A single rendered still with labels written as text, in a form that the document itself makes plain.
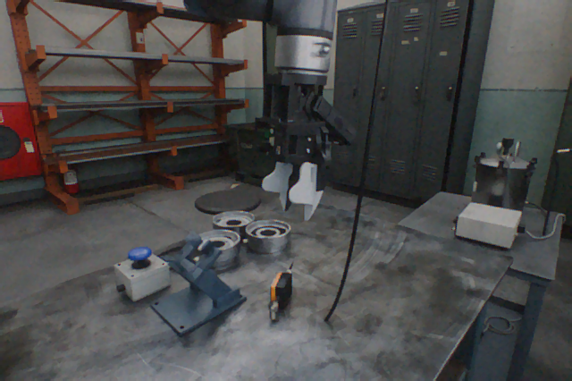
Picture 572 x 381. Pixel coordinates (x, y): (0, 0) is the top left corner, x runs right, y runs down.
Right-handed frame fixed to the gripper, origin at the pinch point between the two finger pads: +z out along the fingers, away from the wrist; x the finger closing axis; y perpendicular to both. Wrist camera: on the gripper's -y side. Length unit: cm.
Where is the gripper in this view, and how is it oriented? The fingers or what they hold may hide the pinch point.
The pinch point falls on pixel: (298, 207)
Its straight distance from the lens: 54.6
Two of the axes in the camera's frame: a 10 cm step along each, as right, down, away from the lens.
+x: 6.6, 2.8, -7.0
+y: -7.5, 1.5, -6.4
